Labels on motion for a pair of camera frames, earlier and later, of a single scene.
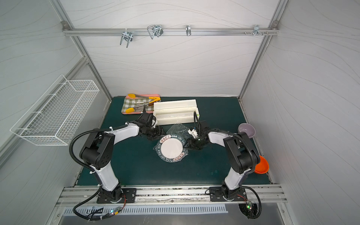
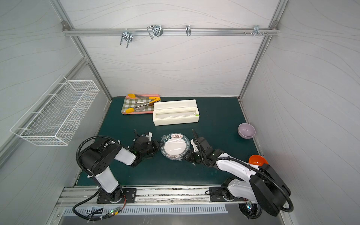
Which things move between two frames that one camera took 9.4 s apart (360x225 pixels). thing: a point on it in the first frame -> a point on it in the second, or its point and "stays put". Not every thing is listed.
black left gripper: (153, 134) -> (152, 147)
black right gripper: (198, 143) -> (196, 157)
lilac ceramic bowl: (247, 128) stays put
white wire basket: (55, 117) stays put
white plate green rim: (171, 148) stays put
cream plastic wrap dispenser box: (176, 112) stays put
